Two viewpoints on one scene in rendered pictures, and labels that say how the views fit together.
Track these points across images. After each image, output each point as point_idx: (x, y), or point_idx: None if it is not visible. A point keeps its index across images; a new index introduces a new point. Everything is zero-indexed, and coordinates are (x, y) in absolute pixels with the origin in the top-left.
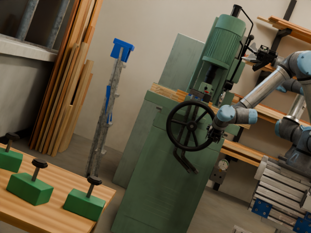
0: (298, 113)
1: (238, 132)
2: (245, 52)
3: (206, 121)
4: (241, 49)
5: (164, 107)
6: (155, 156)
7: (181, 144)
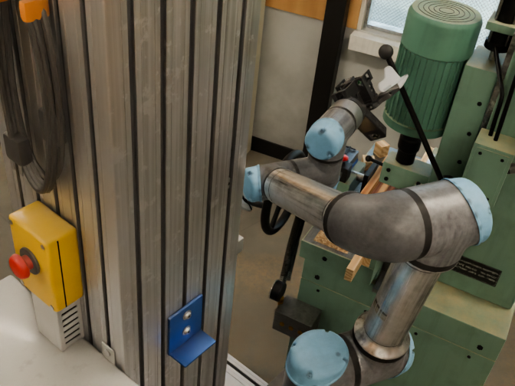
0: (369, 311)
1: (300, 250)
2: (400, 93)
3: None
4: (496, 106)
5: None
6: None
7: (280, 217)
